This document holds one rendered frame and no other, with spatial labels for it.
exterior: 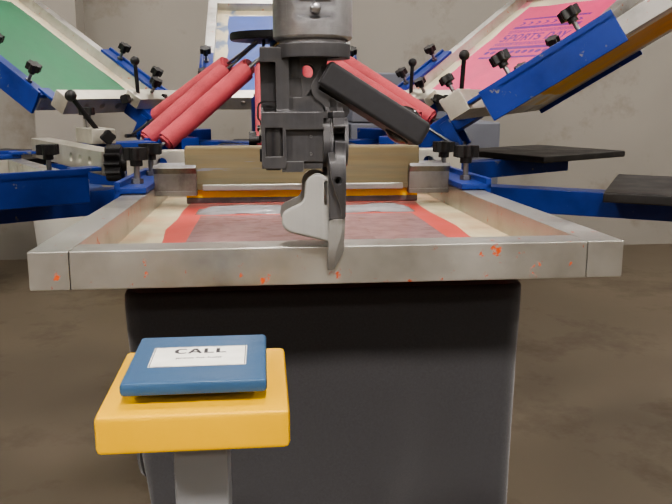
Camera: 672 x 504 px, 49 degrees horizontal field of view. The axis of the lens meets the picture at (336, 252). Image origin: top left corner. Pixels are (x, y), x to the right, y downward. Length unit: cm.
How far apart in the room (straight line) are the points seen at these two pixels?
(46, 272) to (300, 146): 27
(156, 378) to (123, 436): 4
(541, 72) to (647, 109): 454
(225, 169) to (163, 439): 83
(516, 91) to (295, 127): 98
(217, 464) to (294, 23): 38
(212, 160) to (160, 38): 414
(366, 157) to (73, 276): 69
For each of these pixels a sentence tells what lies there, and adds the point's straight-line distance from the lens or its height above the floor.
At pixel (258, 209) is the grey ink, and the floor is 98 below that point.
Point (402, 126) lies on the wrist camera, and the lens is 71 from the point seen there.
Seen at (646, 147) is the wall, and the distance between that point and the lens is 616.
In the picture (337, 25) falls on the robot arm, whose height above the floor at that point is 122.
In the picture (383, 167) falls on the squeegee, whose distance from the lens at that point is 132.
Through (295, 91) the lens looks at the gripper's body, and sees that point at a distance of 72.
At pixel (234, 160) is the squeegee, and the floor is 105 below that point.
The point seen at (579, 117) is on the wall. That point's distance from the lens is 590.
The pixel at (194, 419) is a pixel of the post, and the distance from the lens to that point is 52.
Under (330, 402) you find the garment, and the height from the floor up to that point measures 82.
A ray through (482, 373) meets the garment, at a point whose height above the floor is 84.
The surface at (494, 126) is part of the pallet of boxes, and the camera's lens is 447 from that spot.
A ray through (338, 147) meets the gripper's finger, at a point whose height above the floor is 111.
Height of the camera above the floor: 116
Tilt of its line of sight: 12 degrees down
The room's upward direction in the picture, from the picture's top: straight up
